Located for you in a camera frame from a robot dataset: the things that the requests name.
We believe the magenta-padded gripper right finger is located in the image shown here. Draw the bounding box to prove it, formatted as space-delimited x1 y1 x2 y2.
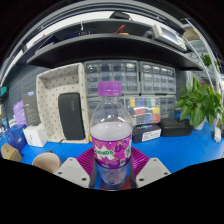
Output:
128 146 172 189

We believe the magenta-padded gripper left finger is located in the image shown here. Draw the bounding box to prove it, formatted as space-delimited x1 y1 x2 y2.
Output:
53 147 98 190

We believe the purple-capped clear drink bottle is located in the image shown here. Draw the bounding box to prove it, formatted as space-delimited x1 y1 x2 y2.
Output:
89 80 134 191

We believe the beige dotted ceramic mug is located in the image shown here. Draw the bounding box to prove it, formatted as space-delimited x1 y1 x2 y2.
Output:
31 151 62 175

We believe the flat black pouch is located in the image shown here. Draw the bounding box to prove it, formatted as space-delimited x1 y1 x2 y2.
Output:
158 117 195 138

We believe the small white box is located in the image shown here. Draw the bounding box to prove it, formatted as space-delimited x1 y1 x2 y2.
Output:
22 122 49 148

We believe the drawer cabinet with coloured contents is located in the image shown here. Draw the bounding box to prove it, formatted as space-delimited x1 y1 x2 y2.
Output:
86 95 177 127

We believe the dark grey upright box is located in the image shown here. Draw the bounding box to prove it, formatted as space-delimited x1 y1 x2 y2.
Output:
21 90 42 127

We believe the green potted plant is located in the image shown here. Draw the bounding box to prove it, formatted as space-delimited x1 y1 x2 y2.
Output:
174 76 224 131

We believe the white dotted storage bin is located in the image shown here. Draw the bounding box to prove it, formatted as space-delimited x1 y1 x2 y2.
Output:
35 62 91 145

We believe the black shelf unit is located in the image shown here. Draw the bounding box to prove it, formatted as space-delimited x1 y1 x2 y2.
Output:
25 10 205 72

